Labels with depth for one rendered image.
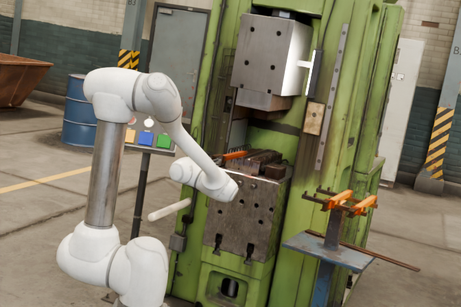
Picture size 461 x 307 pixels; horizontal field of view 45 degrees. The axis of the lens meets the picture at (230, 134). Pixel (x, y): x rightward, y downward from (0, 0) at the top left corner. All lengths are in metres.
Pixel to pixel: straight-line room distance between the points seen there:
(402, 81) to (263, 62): 5.27
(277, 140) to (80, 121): 4.32
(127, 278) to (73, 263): 0.20
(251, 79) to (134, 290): 1.48
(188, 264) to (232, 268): 0.43
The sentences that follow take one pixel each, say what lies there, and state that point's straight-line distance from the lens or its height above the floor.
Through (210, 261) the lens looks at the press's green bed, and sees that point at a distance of 3.22.
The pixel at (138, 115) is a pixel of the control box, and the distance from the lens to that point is 3.15.
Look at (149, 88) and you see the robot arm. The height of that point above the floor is 1.40.
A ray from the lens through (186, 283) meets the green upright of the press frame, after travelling 3.56.
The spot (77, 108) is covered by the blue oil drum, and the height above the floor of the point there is 0.49.
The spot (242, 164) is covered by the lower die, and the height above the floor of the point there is 0.95.
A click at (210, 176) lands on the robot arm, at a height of 1.07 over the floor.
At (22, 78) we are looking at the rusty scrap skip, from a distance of 9.23.
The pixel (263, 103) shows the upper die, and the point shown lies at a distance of 3.01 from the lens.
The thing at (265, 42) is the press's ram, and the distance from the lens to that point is 3.02.
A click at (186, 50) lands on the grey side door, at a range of 9.65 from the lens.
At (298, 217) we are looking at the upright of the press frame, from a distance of 3.18.
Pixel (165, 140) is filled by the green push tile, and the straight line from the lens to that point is 3.09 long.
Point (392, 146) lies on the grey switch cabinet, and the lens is 8.21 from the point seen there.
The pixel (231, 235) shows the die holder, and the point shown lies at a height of 0.57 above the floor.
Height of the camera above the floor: 1.57
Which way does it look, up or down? 9 degrees down
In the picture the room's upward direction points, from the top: 10 degrees clockwise
